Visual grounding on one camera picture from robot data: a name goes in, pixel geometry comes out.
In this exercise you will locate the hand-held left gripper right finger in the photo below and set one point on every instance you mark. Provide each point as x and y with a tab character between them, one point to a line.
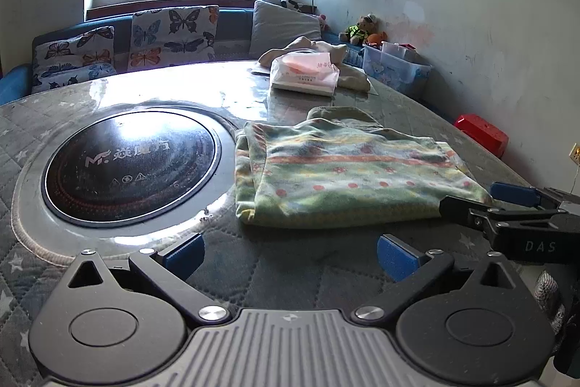
398	258

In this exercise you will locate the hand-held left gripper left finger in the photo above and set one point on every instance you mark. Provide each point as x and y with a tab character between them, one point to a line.
185	253

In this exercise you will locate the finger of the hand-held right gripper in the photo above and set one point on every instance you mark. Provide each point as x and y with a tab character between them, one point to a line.
466	212
514	194

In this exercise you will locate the green patterned baby garment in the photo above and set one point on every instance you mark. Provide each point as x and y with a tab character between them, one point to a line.
353	169

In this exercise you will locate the person's right hand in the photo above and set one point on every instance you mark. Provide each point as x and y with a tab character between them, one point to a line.
550	301

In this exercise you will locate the red plastic stool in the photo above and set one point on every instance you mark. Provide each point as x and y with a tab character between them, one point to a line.
482	133

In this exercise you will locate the black round induction cooktop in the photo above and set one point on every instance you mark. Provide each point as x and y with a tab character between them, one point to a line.
129	169

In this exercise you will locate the clear blue storage box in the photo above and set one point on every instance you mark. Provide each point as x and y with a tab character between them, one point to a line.
394	69

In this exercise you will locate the beige cloth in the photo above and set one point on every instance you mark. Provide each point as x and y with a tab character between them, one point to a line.
351	76

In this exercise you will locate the orange plush toy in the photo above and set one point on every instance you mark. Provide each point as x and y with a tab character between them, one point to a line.
377	38

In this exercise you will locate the pink tissue pack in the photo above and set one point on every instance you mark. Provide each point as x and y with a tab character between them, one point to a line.
306	74

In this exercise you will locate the teddy bear in green vest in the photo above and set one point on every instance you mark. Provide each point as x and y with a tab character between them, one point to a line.
360	31

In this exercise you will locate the blue sofa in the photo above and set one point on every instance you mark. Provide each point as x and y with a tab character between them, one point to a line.
233	31

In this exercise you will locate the small pink toy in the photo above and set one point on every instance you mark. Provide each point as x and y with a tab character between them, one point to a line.
322	22

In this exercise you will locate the grey pillow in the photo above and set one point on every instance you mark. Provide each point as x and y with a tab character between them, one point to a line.
283	29

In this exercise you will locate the black and white plush toy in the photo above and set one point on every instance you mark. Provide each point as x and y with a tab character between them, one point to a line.
283	0

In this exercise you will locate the wall power outlet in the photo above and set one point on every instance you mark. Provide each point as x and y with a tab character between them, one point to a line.
575	153

